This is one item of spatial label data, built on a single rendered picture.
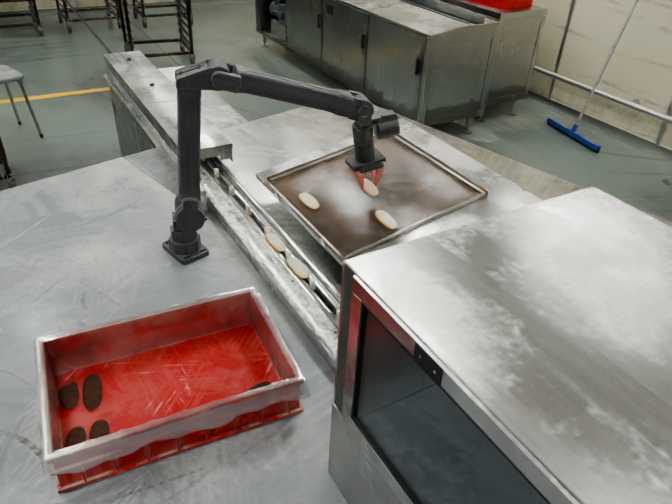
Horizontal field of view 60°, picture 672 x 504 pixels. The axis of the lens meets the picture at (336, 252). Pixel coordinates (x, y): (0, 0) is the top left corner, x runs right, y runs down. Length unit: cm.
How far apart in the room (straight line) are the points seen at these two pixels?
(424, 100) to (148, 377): 338
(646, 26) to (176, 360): 444
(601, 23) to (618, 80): 47
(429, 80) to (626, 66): 167
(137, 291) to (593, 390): 117
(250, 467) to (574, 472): 69
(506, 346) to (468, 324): 5
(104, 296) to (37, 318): 16
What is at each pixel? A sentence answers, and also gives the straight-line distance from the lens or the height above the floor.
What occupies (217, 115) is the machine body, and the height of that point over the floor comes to 82.
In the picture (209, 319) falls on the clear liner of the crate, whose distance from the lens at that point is 137.
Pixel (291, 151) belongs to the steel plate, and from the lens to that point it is 227.
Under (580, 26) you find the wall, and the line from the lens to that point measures 549.
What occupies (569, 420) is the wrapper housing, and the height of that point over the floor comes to 130.
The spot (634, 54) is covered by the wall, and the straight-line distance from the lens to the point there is 520.
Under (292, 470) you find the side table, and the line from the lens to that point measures 115.
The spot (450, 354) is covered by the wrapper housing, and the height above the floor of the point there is 130.
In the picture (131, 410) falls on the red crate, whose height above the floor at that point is 82.
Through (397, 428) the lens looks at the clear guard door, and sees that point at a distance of 83.
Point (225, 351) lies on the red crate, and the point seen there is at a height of 82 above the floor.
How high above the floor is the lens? 176
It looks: 34 degrees down
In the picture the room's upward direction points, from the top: 3 degrees clockwise
